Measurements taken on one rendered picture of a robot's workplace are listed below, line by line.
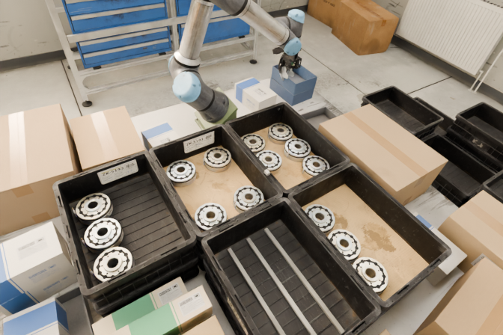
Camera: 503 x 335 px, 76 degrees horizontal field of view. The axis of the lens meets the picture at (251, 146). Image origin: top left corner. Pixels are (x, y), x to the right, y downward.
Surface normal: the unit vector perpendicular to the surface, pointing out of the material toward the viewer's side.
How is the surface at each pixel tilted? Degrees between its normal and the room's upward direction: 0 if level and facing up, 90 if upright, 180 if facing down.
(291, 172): 0
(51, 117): 0
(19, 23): 90
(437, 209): 0
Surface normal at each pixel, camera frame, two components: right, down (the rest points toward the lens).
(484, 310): 0.07, -0.71
